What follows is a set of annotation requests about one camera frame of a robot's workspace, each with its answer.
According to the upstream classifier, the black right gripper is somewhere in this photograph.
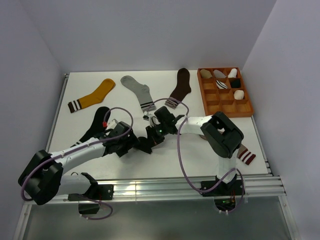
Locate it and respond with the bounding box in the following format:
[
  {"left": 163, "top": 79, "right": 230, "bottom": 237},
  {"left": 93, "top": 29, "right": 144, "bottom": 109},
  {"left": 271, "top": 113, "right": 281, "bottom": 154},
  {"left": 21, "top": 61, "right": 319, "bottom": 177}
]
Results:
[{"left": 146, "top": 123, "right": 169, "bottom": 151}]

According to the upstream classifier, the plain black sock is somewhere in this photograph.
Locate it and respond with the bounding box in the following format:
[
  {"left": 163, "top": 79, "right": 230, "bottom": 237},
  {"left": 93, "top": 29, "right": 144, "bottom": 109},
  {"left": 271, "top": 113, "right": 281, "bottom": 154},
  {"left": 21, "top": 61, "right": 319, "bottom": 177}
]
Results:
[{"left": 136, "top": 136, "right": 157, "bottom": 154}]

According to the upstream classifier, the black sock with white stripes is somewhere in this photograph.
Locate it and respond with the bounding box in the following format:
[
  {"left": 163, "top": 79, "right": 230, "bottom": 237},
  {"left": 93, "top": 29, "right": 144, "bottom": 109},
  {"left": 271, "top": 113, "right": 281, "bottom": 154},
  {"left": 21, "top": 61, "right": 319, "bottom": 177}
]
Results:
[{"left": 71, "top": 106, "right": 111, "bottom": 147}]

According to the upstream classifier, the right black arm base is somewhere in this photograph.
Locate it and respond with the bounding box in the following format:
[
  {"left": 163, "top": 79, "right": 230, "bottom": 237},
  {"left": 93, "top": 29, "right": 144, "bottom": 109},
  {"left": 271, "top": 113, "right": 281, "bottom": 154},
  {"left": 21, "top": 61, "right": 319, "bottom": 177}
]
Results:
[{"left": 201, "top": 176, "right": 245, "bottom": 212}]

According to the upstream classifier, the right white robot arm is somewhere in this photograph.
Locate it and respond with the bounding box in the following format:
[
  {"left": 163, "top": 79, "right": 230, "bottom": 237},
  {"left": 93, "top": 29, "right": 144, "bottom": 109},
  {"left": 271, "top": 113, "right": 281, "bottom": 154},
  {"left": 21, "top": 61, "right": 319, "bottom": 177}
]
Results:
[{"left": 144, "top": 106, "right": 244, "bottom": 195}]

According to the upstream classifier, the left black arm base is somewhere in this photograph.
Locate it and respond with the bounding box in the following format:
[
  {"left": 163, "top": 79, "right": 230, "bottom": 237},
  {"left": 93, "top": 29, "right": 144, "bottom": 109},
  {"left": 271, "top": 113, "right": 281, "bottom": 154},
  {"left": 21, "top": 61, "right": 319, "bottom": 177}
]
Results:
[{"left": 67, "top": 184, "right": 114, "bottom": 220}]

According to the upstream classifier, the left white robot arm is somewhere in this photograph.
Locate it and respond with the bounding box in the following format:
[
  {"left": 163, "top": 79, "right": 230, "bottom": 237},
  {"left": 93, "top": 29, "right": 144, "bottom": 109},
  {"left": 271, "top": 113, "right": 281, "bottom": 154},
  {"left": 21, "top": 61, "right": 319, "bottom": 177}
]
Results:
[{"left": 18, "top": 121, "right": 140, "bottom": 205}]

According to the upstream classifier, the brown sock with pink stripes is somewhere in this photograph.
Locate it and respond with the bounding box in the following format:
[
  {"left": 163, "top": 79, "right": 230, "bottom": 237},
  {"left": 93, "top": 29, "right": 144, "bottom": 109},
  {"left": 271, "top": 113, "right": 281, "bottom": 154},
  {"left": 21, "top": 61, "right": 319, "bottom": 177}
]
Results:
[{"left": 165, "top": 68, "right": 192, "bottom": 109}]

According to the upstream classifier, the grey sock with black stripes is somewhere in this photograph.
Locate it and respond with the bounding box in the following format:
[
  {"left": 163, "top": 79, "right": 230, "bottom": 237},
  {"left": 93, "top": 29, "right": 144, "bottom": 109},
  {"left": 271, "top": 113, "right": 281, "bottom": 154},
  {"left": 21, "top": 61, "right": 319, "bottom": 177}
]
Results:
[{"left": 120, "top": 75, "right": 156, "bottom": 112}]

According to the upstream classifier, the rolled beige sock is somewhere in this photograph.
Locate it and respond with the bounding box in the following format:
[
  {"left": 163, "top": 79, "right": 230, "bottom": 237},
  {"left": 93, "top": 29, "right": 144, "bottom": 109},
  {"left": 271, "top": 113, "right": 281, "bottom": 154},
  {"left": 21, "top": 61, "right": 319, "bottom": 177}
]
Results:
[{"left": 200, "top": 69, "right": 213, "bottom": 79}]

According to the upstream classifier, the mustard yellow sock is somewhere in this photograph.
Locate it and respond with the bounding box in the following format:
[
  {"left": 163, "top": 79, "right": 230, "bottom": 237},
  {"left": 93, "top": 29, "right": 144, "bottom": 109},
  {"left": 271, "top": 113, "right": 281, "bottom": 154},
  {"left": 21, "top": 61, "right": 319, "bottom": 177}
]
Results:
[{"left": 67, "top": 78, "right": 116, "bottom": 114}]

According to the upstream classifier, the orange wooden compartment tray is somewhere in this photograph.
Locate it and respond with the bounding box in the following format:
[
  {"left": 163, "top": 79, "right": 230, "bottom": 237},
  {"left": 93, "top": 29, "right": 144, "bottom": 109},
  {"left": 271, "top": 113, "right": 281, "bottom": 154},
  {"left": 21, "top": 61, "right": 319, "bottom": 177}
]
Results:
[{"left": 197, "top": 67, "right": 254, "bottom": 118}]

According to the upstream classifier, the rolled striped sock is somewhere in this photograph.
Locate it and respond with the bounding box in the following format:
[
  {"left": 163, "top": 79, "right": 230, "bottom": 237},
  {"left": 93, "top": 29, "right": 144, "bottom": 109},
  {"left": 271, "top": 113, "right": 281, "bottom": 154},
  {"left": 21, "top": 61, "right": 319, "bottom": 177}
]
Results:
[{"left": 215, "top": 80, "right": 228, "bottom": 89}]

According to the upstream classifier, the rolled grey sock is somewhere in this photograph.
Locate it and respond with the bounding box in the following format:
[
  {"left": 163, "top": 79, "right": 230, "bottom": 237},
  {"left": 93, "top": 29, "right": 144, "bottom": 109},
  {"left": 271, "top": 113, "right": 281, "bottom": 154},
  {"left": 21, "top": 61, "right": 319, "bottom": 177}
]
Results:
[{"left": 213, "top": 69, "right": 227, "bottom": 79}]

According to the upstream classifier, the rolled cream sock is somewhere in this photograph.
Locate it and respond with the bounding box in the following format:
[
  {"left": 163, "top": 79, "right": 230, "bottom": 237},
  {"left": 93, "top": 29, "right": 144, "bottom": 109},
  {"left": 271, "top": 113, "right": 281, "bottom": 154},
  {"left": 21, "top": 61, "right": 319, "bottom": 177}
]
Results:
[{"left": 233, "top": 89, "right": 245, "bottom": 100}]

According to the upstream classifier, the rolled black sock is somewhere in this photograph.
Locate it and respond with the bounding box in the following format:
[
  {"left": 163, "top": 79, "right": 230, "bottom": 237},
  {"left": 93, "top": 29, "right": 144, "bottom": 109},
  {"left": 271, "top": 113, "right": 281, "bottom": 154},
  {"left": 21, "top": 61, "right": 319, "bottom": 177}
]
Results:
[{"left": 229, "top": 78, "right": 242, "bottom": 89}]

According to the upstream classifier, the rolled white sock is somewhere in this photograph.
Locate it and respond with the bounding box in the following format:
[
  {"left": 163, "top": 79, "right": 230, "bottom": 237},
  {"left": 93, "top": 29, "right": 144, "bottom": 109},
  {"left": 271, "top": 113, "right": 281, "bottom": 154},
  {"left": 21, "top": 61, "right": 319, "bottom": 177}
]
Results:
[{"left": 227, "top": 68, "right": 238, "bottom": 78}]

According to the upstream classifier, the tan sock with maroon cuff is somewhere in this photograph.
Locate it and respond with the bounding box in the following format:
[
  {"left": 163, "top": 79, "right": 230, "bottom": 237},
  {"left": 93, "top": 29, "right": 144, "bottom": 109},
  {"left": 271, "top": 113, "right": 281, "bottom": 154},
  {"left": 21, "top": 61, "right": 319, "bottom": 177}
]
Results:
[{"left": 199, "top": 134, "right": 257, "bottom": 166}]

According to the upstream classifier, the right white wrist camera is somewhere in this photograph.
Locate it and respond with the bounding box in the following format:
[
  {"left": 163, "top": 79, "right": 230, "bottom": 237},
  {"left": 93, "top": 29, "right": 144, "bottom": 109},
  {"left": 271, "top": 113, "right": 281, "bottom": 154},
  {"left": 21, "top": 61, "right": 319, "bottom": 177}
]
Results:
[{"left": 142, "top": 111, "right": 159, "bottom": 127}]

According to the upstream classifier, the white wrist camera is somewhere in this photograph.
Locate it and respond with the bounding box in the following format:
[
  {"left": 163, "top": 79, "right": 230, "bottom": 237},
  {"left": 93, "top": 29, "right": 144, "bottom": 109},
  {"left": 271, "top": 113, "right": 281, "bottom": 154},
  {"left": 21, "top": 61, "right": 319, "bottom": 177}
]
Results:
[
  {"left": 142, "top": 111, "right": 159, "bottom": 127},
  {"left": 102, "top": 119, "right": 118, "bottom": 131}
]

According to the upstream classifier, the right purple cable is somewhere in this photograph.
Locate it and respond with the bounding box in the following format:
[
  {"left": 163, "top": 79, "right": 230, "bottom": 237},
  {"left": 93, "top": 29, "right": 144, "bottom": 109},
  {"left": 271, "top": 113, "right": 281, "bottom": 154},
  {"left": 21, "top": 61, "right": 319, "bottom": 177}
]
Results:
[{"left": 146, "top": 97, "right": 246, "bottom": 215}]

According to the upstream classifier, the purple cable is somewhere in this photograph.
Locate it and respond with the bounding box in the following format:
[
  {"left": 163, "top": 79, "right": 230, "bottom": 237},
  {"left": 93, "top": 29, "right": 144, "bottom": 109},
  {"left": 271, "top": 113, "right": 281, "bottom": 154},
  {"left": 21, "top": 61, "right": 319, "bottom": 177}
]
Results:
[
  {"left": 20, "top": 106, "right": 135, "bottom": 221},
  {"left": 146, "top": 97, "right": 246, "bottom": 215}
]

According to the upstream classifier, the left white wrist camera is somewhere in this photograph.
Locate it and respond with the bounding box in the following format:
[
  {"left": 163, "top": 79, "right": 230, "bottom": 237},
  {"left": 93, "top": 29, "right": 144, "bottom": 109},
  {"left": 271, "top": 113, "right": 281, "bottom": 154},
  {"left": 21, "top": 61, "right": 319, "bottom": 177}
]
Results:
[{"left": 102, "top": 119, "right": 118, "bottom": 131}]

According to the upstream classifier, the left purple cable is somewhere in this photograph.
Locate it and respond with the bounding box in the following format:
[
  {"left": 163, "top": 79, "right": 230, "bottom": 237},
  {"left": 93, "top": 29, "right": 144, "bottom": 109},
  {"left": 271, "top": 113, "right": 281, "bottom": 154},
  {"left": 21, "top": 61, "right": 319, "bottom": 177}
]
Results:
[{"left": 20, "top": 106, "right": 135, "bottom": 221}]

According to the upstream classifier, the aluminium frame rail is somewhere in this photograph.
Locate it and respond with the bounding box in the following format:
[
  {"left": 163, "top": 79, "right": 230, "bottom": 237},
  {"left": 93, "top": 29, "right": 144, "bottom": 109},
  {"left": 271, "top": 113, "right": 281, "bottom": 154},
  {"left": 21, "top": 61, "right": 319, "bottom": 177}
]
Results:
[{"left": 23, "top": 174, "right": 287, "bottom": 206}]

